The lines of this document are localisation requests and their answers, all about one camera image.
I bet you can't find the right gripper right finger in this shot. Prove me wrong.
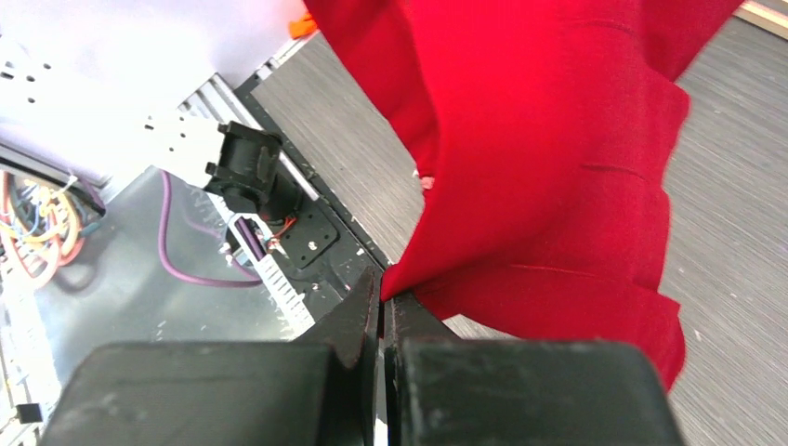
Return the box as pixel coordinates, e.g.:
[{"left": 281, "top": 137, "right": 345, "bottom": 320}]
[{"left": 382, "top": 294, "right": 685, "bottom": 445}]

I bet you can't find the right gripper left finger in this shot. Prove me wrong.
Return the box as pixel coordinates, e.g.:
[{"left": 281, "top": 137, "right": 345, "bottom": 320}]
[{"left": 42, "top": 267, "right": 380, "bottom": 445}]

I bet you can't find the red skirt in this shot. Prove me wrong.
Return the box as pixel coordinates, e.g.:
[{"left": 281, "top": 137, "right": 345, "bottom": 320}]
[{"left": 306, "top": 1, "right": 738, "bottom": 387}]

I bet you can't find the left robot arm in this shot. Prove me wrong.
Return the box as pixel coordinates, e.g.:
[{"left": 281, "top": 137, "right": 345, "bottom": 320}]
[{"left": 1, "top": 36, "right": 304, "bottom": 224}]

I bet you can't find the orange and white garment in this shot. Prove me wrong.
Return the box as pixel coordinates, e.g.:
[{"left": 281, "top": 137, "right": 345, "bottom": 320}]
[{"left": 287, "top": 12, "right": 319, "bottom": 40}]

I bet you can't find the wooden clothes rack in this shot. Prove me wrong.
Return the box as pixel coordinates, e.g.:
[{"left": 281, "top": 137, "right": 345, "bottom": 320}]
[{"left": 735, "top": 1, "right": 787, "bottom": 40}]

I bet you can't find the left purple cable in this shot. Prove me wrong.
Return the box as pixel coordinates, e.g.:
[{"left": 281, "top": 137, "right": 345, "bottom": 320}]
[{"left": 156, "top": 169, "right": 266, "bottom": 289}]

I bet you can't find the bundle of coloured wires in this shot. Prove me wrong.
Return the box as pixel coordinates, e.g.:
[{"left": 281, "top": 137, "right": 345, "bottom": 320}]
[{"left": 0, "top": 171, "right": 106, "bottom": 291}]

